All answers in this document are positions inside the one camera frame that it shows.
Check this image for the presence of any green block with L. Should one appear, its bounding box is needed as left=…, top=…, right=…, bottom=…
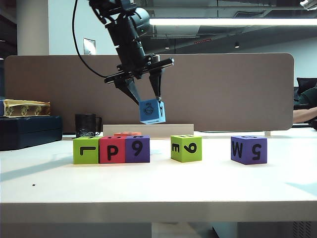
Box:
left=73, top=135, right=101, bottom=165

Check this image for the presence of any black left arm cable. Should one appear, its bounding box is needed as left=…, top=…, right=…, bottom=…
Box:
left=72, top=0, right=107, bottom=78

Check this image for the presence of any dark blue case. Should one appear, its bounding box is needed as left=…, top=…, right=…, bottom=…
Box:
left=0, top=115, right=63, bottom=151

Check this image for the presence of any green block with N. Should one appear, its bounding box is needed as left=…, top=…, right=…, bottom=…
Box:
left=170, top=135, right=203, bottom=164

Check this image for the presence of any ceiling light strip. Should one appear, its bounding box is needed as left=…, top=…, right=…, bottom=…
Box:
left=149, top=18, right=317, bottom=26

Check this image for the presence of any red block with P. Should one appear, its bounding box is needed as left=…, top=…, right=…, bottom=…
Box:
left=99, top=135, right=127, bottom=165

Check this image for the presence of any purple block with G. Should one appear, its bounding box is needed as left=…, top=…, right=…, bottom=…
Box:
left=230, top=135, right=268, bottom=166

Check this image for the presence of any brown desk divider panel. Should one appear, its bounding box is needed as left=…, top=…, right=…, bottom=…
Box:
left=4, top=53, right=295, bottom=132

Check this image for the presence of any orange foam block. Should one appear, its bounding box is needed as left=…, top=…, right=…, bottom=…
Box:
left=113, top=131, right=142, bottom=137

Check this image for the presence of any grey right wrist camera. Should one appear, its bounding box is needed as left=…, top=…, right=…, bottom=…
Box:
left=300, top=0, right=317, bottom=10

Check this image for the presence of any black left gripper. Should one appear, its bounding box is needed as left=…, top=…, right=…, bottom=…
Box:
left=104, top=39, right=174, bottom=105

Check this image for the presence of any purple block with 9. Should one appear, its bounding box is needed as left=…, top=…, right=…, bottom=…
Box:
left=125, top=135, right=151, bottom=164

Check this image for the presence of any black office chair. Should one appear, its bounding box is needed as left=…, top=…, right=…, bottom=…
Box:
left=296, top=77, right=317, bottom=95

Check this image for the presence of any blue block with fish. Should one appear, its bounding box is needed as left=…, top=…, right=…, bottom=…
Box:
left=138, top=98, right=166, bottom=125

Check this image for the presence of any person in dark green shirt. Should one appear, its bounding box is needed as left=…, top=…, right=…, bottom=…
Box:
left=294, top=86, right=317, bottom=110

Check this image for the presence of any person bare forearm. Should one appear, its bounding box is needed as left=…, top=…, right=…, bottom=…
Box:
left=293, top=106, right=317, bottom=124

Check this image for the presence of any yellow patterned box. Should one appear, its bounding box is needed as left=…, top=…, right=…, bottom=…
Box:
left=3, top=99, right=52, bottom=118

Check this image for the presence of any metal wall plate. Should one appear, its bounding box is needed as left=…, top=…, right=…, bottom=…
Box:
left=83, top=38, right=97, bottom=56

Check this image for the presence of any black mug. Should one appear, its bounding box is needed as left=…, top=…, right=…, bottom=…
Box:
left=75, top=114, right=103, bottom=138

